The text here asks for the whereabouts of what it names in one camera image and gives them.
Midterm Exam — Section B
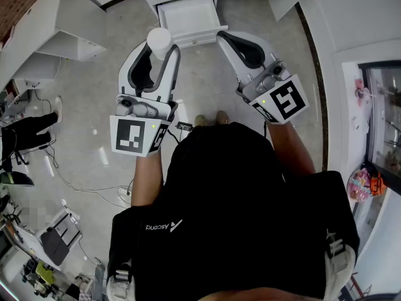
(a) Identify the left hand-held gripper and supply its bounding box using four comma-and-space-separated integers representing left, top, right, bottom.
109, 40, 182, 158

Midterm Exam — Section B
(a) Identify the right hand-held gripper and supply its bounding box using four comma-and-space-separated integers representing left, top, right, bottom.
216, 31, 310, 125

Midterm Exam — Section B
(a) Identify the white cup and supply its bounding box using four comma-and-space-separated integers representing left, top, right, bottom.
146, 26, 173, 61

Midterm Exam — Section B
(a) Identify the white drawer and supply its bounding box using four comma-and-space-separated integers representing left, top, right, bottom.
156, 0, 229, 49

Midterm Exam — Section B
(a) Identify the person's right forearm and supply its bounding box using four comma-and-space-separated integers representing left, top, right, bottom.
265, 120, 316, 176

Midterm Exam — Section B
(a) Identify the person's left forearm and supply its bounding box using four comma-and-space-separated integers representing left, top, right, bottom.
130, 150, 165, 208

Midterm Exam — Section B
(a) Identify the white shelf cabinet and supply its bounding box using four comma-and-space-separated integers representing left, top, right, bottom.
33, 0, 109, 63

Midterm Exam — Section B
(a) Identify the white power strip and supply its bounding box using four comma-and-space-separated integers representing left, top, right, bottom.
117, 184, 134, 201

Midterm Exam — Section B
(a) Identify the glass display case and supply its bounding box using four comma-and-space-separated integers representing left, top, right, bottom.
358, 60, 401, 198

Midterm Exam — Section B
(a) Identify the person's black shirt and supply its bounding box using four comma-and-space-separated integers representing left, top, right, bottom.
107, 120, 360, 301

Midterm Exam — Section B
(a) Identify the pink toy bag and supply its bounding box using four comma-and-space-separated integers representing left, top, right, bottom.
346, 167, 373, 203

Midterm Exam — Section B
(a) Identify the orange toy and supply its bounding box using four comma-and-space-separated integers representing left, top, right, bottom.
369, 172, 385, 198

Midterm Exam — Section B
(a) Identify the black router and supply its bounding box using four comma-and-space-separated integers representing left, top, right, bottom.
40, 226, 71, 267

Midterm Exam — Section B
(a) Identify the white floor cable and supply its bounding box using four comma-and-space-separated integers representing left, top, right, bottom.
43, 142, 134, 207

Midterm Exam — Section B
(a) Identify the white shoulder strap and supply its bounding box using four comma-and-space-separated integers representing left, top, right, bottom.
106, 261, 137, 301
323, 230, 357, 301

